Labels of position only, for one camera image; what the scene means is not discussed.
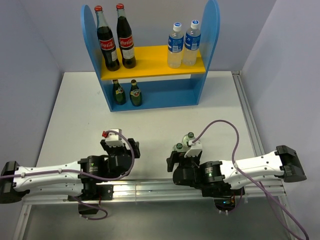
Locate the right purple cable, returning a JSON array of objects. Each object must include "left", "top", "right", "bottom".
[{"left": 191, "top": 119, "right": 310, "bottom": 240}]

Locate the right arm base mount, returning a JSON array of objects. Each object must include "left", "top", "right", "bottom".
[{"left": 201, "top": 181, "right": 245, "bottom": 216}]

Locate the green Perrier bottle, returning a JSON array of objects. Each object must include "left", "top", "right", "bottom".
[
  {"left": 112, "top": 79, "right": 126, "bottom": 105},
  {"left": 129, "top": 79, "right": 143, "bottom": 107}
]

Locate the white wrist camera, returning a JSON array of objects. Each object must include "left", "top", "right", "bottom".
[
  {"left": 184, "top": 140, "right": 203, "bottom": 158},
  {"left": 102, "top": 128, "right": 124, "bottom": 148}
]

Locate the clear glass bottle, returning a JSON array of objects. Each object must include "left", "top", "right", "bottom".
[
  {"left": 181, "top": 132, "right": 195, "bottom": 148},
  {"left": 172, "top": 142, "right": 186, "bottom": 153}
]

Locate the cola glass bottle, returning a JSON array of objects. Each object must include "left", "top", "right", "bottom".
[
  {"left": 116, "top": 3, "right": 136, "bottom": 69},
  {"left": 94, "top": 5, "right": 120, "bottom": 72}
]

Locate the purple cable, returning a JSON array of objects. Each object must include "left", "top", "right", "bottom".
[
  {"left": 0, "top": 129, "right": 136, "bottom": 221},
  {"left": 191, "top": 119, "right": 310, "bottom": 240}
]

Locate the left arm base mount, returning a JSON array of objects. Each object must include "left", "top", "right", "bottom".
[{"left": 67, "top": 184, "right": 114, "bottom": 221}]

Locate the aluminium front rail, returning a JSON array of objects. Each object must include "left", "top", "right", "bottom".
[{"left": 13, "top": 179, "right": 290, "bottom": 240}]

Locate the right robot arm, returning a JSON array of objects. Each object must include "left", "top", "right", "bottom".
[{"left": 166, "top": 145, "right": 307, "bottom": 198}]

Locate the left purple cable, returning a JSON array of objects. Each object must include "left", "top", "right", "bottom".
[{"left": 0, "top": 129, "right": 136, "bottom": 221}]

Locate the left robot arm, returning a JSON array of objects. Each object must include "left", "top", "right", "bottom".
[{"left": 0, "top": 138, "right": 141, "bottom": 204}]

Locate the aluminium side rail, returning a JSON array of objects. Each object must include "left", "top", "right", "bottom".
[{"left": 231, "top": 71, "right": 301, "bottom": 235}]

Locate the Pocari Sweat bottle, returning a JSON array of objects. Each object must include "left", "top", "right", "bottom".
[
  {"left": 182, "top": 20, "right": 201, "bottom": 66},
  {"left": 167, "top": 22, "right": 184, "bottom": 69}
]

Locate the right cola glass bottle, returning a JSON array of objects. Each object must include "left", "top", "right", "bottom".
[{"left": 116, "top": 3, "right": 136, "bottom": 69}]

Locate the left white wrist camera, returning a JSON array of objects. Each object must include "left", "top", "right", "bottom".
[{"left": 102, "top": 128, "right": 124, "bottom": 148}]

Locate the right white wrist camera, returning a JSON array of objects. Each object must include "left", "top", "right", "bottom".
[{"left": 184, "top": 140, "right": 203, "bottom": 158}]

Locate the left cola glass bottle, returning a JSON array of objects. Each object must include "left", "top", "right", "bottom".
[{"left": 94, "top": 5, "right": 120, "bottom": 72}]

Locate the blue and yellow shelf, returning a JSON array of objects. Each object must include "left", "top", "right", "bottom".
[{"left": 80, "top": 0, "right": 220, "bottom": 112}]

